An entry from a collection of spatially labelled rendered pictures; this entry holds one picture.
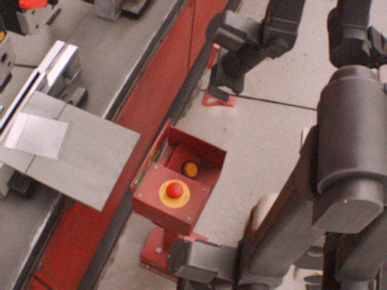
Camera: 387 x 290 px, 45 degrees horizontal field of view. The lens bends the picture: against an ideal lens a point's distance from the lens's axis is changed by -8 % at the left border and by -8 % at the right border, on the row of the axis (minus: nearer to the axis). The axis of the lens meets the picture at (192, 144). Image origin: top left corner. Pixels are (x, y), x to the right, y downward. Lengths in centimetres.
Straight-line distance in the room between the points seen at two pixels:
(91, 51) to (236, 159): 101
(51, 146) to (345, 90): 76
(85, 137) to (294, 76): 153
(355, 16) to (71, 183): 61
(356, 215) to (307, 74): 209
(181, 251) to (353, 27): 47
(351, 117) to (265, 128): 187
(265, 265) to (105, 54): 82
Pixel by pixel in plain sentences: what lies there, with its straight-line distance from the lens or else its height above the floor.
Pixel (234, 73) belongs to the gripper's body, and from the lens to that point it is 99.
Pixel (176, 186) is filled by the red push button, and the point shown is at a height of 81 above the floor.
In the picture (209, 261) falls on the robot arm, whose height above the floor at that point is 122.
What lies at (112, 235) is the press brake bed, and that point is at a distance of 193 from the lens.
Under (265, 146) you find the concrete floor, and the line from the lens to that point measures 217.
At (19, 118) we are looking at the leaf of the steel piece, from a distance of 107.
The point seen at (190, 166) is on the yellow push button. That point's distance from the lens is 128.
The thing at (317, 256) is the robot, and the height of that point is 101.
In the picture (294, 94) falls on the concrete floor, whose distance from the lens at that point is 234.
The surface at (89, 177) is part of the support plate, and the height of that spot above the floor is 100.
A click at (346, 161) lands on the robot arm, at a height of 162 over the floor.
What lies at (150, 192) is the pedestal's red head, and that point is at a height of 78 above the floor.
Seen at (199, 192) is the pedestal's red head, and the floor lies 78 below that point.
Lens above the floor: 190
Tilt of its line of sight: 63 degrees down
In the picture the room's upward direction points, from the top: 8 degrees clockwise
